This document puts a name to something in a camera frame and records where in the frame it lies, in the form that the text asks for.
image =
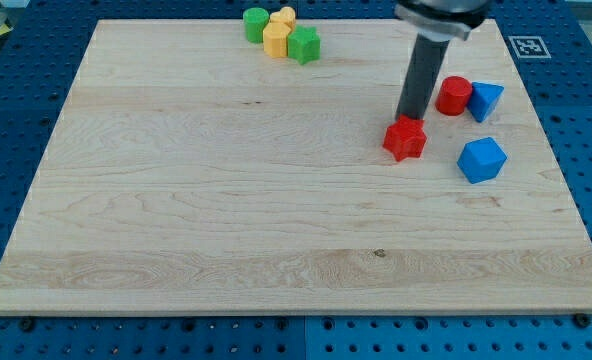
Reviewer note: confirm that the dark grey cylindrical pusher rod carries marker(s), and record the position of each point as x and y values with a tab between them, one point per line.
420	79

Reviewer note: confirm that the red star block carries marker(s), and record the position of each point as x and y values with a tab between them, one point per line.
405	138

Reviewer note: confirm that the blue cube block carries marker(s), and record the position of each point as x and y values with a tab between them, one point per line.
481	160

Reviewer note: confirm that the green star block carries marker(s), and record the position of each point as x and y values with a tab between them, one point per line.
303	44

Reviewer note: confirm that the red cylinder block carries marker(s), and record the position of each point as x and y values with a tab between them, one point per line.
454	95

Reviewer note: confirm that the blue triangular prism block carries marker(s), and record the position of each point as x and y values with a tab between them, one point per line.
483	100

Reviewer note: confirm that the white fiducial marker tag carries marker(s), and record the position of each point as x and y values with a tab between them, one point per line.
529	47

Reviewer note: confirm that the yellow heart block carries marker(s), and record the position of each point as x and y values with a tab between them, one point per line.
286	15

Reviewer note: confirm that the yellow hexagon block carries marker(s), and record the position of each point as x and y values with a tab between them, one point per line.
275	39

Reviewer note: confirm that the green cylinder block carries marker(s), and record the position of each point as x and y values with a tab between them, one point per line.
255	20

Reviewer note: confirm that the wooden board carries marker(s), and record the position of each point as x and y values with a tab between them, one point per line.
189	174

